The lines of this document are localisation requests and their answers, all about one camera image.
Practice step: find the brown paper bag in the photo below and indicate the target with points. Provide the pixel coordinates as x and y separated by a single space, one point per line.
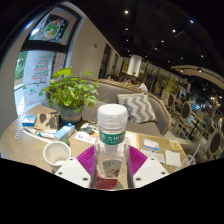
46 121

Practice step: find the yellow white card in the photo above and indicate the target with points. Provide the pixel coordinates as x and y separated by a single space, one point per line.
175 144

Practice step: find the blue white tissue pack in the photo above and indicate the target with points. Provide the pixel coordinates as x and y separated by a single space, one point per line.
151 145

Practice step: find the group of ceiling lights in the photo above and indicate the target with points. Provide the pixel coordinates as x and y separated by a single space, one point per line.
126 12

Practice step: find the clear plastic water bottle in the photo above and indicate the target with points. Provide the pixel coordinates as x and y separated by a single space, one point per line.
112 146

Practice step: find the white paper napkin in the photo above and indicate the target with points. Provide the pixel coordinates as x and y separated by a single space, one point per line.
173 158

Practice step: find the white tube with green cap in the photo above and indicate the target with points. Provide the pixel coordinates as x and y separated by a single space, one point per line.
43 134

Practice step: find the group of round-back chairs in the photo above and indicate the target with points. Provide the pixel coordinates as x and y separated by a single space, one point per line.
186 113

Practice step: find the white round column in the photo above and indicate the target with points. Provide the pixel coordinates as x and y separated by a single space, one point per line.
134 65

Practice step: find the grey chevron pillow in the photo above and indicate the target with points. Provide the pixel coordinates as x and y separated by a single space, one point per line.
138 108

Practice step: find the colourful window poster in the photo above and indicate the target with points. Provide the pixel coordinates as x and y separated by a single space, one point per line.
51 29

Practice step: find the white printed leaflet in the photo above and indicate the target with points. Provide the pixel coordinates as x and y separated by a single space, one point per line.
85 135

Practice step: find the small blue white box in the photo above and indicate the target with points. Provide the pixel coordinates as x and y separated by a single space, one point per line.
29 120

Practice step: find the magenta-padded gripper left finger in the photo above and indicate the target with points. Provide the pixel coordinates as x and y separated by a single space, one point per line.
73 171

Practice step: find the white ceramic mug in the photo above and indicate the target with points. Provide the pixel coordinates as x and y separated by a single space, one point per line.
56 153

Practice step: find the grey curved sofa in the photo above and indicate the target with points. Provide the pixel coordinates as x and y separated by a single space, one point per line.
108 96

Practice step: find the silver blister pack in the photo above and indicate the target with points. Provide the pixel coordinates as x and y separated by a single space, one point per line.
19 132

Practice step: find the green potted plant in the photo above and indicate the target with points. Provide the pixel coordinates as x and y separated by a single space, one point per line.
71 93

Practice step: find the light blue carton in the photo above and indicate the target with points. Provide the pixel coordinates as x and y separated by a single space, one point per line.
65 131

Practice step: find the white folded leaflet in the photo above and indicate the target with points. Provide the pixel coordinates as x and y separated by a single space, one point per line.
154 156

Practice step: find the person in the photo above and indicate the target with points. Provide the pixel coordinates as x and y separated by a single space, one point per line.
142 86

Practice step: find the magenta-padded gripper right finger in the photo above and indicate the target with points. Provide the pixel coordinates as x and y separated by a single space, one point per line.
150 170

